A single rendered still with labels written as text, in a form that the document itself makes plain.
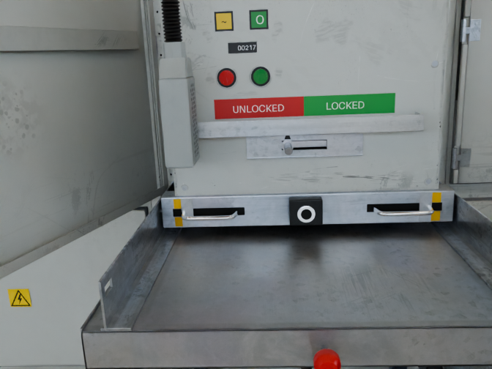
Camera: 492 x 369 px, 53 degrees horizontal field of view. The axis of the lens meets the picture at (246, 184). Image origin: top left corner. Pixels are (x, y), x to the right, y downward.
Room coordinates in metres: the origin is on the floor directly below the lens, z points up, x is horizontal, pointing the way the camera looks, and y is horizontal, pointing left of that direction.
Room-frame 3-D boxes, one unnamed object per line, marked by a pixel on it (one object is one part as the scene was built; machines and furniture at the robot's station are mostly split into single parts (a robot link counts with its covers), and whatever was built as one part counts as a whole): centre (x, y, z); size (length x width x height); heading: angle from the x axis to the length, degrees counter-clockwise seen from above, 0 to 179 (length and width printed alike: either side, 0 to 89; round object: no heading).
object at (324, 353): (0.52, -0.09, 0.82); 0.04 x 0.03 x 0.03; 177
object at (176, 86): (0.82, 0.10, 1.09); 0.08 x 0.05 x 0.17; 177
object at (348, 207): (0.89, -0.11, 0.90); 0.54 x 0.05 x 0.06; 87
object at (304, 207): (0.85, -0.11, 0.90); 0.06 x 0.03 x 0.05; 87
